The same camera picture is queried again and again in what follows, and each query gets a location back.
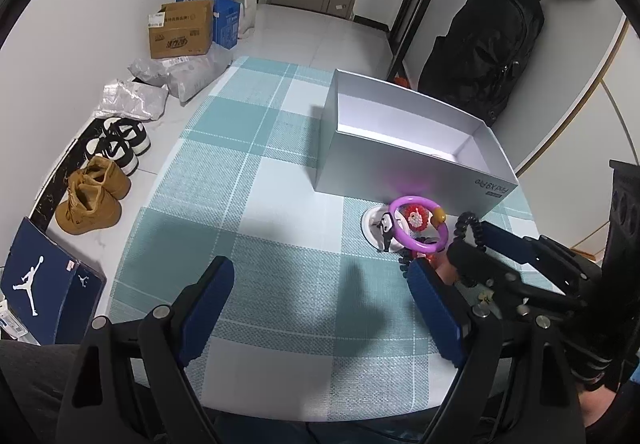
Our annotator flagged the blue printed carton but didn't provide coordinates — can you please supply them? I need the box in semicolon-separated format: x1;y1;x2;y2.
176;0;244;50

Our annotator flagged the small white labelled packet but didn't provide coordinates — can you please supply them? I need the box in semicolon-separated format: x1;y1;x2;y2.
0;296;41;346

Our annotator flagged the white wardrobe with gold trim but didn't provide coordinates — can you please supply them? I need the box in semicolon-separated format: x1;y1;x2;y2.
515;14;640;266

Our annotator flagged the black beaded bracelet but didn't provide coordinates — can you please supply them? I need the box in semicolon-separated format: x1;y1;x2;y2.
398;248;426;277
453;211;487;256

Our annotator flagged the dark blue shoe box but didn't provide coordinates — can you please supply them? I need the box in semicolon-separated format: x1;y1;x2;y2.
0;217;108;346

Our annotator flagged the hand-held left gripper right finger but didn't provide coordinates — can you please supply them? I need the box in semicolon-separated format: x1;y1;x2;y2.
406;256;586;444

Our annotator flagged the person's grey clothed leg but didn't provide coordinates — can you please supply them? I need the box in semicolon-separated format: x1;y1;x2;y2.
0;338;86;444

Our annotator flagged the white cardboard box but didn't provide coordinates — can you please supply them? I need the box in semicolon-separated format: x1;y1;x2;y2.
313;69;518;219

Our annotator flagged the white round pin badge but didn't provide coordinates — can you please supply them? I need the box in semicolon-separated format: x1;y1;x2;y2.
361;205;402;253

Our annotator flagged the red beaded ornament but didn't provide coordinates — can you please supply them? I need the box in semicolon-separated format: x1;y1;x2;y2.
404;205;432;231

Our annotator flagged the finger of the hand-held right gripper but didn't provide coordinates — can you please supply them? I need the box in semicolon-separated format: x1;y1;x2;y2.
446;242;587;314
480;221;602;296

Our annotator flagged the grey plastic parcel bag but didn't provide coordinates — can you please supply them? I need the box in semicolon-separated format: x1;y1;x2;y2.
94;79;169;121
128;57;172;88
165;46;234;105

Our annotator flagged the tan suede boot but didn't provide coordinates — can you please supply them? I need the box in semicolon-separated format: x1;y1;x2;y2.
68;155;132;200
54;178;123;236

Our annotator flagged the black backpack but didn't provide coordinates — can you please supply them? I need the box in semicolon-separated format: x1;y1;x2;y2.
417;0;546;128

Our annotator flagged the teal white checked tablecloth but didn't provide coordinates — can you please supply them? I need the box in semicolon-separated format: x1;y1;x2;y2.
107;56;537;411

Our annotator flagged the person's right hand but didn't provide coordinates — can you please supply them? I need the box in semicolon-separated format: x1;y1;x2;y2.
575;386;632;431

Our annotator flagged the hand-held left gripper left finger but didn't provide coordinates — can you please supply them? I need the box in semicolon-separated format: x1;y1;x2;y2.
56;255;236;444

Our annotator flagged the brown cardboard carton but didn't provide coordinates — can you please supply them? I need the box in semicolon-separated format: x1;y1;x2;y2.
147;0;216;60

